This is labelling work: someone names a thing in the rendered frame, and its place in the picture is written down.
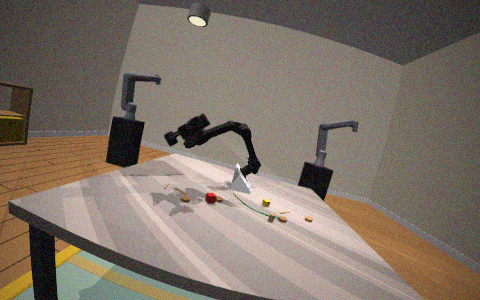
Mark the red block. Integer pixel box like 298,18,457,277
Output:
205,193,216,204

